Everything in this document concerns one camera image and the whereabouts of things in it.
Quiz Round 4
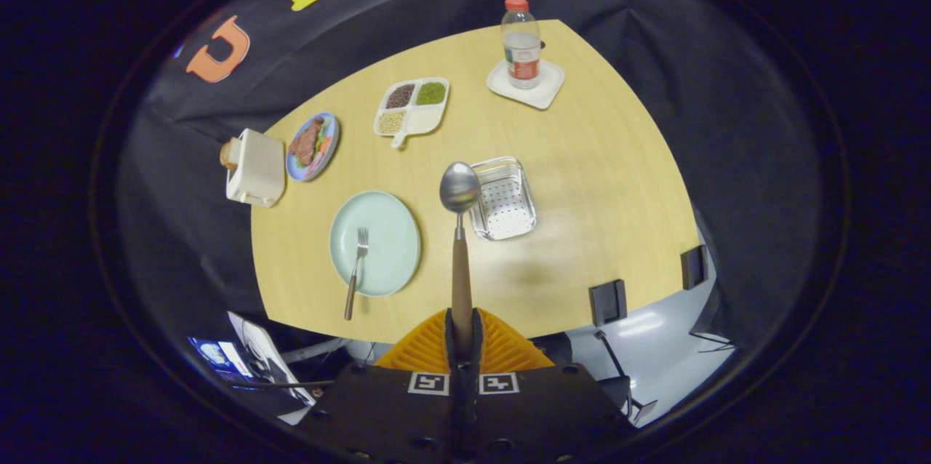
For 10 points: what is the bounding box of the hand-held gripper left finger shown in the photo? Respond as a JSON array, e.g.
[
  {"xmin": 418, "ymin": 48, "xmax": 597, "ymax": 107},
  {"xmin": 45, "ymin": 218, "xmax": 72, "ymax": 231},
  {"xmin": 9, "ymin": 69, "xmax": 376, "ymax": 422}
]
[{"xmin": 309, "ymin": 308, "xmax": 465, "ymax": 464}]

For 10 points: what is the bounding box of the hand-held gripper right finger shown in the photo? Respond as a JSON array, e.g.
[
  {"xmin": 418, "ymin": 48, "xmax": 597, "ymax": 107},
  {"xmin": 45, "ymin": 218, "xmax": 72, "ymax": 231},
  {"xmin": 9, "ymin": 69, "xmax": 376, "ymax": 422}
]
[{"xmin": 464, "ymin": 308, "xmax": 628, "ymax": 464}]

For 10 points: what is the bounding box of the wooden handled metal spoon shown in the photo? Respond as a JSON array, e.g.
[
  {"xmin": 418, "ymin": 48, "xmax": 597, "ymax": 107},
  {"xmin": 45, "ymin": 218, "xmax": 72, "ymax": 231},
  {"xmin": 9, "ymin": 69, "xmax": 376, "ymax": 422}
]
[{"xmin": 439, "ymin": 161, "xmax": 482, "ymax": 361}]

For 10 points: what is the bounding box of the wooden handled metal fork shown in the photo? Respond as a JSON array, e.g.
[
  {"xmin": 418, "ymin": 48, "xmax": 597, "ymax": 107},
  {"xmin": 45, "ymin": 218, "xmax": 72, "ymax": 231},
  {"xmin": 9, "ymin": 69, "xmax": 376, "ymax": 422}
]
[{"xmin": 344, "ymin": 228, "xmax": 369, "ymax": 321}]

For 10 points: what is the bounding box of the light green plate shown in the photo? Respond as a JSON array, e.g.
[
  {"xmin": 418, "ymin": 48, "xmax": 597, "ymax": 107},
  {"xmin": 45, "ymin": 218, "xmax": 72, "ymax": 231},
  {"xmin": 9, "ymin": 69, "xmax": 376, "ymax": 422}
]
[{"xmin": 329, "ymin": 191, "xmax": 422, "ymax": 297}]

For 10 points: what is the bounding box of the black table clamp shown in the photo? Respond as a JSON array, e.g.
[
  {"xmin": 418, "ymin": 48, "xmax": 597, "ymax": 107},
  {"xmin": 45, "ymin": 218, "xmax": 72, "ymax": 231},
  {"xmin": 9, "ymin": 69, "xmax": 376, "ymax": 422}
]
[
  {"xmin": 589, "ymin": 279, "xmax": 628, "ymax": 327},
  {"xmin": 681, "ymin": 245, "xmax": 709, "ymax": 291}
]

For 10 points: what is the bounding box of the black metal stand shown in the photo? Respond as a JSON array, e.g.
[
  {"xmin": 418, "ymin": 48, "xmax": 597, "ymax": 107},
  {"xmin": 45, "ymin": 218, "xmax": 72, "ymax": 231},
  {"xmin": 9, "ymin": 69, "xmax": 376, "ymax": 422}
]
[
  {"xmin": 593, "ymin": 329, "xmax": 659, "ymax": 427},
  {"xmin": 687, "ymin": 282, "xmax": 740, "ymax": 354}
]

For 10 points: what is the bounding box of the perforated metal basket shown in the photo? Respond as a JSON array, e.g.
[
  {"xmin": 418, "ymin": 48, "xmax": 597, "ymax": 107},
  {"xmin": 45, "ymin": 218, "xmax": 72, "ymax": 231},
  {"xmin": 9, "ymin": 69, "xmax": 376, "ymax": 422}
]
[{"xmin": 469, "ymin": 156, "xmax": 538, "ymax": 241}]

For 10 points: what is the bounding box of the white flat board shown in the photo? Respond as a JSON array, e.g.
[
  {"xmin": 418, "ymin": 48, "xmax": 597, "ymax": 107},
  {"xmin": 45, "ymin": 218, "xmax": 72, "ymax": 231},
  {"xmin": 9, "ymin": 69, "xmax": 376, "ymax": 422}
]
[{"xmin": 227, "ymin": 311, "xmax": 318, "ymax": 407}]

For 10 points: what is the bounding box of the lit blue screen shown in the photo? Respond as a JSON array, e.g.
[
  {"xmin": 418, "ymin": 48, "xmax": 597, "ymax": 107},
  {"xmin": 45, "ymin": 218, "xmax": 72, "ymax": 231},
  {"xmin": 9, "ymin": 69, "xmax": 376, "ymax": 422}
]
[{"xmin": 188, "ymin": 337, "xmax": 255, "ymax": 385}]

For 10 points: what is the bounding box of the white divided bean tray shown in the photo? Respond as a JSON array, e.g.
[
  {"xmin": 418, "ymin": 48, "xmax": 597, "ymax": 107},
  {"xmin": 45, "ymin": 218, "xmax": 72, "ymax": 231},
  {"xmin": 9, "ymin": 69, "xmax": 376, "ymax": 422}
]
[{"xmin": 373, "ymin": 77, "xmax": 450, "ymax": 150}]

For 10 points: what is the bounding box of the blue plate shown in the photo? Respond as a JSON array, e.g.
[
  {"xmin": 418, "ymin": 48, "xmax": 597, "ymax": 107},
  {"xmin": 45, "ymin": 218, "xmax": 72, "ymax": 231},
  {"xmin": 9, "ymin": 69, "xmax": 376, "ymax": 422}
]
[{"xmin": 285, "ymin": 112, "xmax": 340, "ymax": 183}]

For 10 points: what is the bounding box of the brown meat with vegetables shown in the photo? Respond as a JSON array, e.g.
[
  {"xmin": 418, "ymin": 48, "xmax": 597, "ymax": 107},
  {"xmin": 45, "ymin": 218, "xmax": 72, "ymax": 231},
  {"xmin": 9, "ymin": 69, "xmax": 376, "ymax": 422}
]
[{"xmin": 289, "ymin": 117, "xmax": 332, "ymax": 175}]

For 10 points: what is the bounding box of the white toaster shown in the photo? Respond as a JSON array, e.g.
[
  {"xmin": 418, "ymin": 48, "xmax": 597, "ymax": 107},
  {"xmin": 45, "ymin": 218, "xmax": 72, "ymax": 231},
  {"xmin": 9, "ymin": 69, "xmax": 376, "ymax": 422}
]
[{"xmin": 225, "ymin": 129, "xmax": 287, "ymax": 208}]

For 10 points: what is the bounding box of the white square coaster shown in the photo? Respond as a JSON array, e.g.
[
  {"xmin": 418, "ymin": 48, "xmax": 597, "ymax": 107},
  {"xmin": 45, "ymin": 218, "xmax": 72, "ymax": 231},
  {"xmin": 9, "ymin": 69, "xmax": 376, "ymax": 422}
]
[{"xmin": 487, "ymin": 59, "xmax": 565, "ymax": 111}]

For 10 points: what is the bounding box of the clear bottle red cap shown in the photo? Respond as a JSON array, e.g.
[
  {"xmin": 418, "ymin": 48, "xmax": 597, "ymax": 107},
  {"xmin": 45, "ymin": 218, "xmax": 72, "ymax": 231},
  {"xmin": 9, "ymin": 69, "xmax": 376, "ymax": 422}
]
[{"xmin": 500, "ymin": 0, "xmax": 543, "ymax": 90}]

